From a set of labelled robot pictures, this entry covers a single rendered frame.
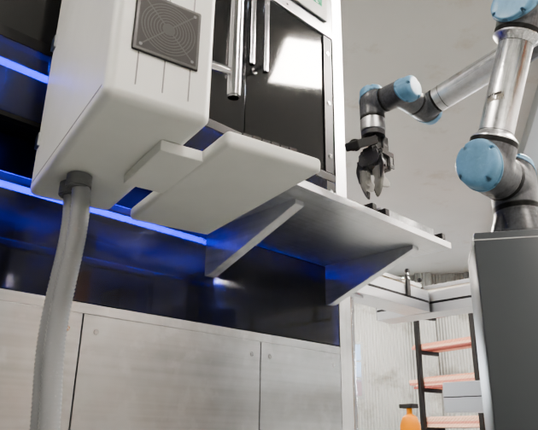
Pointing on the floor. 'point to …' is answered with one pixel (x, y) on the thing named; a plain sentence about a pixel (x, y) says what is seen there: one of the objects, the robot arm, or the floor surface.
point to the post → (345, 197)
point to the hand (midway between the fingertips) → (371, 193)
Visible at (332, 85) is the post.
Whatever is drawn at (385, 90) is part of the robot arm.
